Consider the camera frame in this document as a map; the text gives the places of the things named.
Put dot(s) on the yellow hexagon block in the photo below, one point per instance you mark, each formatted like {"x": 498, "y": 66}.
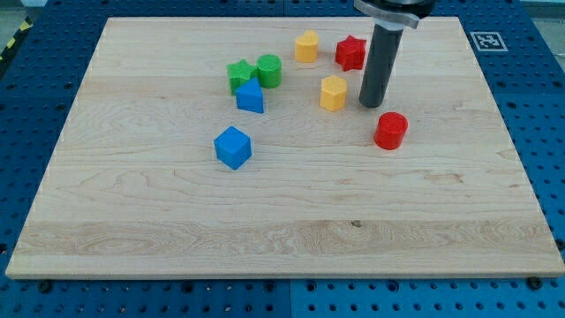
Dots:
{"x": 333, "y": 93}

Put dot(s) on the black bolt right front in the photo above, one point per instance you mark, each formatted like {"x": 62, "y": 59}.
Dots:
{"x": 534, "y": 283}

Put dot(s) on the fiducial marker tag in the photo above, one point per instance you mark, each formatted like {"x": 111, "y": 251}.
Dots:
{"x": 487, "y": 41}

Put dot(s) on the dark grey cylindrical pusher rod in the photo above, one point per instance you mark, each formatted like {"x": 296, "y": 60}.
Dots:
{"x": 379, "y": 64}

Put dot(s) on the green star block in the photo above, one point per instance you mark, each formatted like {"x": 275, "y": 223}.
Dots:
{"x": 239, "y": 73}

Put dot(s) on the green cylinder block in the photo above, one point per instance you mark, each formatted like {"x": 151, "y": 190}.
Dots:
{"x": 269, "y": 71}

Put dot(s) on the blue cube block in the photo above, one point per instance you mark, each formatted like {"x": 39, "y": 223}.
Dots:
{"x": 233, "y": 147}

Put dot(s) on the black bolt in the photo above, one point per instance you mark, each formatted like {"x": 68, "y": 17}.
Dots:
{"x": 534, "y": 283}
{"x": 44, "y": 286}

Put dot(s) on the red cylinder block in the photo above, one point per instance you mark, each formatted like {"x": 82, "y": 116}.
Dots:
{"x": 390, "y": 130}

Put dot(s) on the black bolt left front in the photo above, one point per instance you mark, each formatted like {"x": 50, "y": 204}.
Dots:
{"x": 44, "y": 286}

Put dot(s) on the wooden board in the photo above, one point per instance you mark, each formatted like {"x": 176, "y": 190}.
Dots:
{"x": 134, "y": 189}

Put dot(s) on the red star block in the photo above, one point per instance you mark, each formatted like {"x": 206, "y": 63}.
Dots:
{"x": 350, "y": 53}

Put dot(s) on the yellow heart block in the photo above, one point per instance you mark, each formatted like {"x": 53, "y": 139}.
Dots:
{"x": 306, "y": 47}

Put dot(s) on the blue triangle block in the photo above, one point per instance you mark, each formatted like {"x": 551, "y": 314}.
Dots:
{"x": 249, "y": 97}

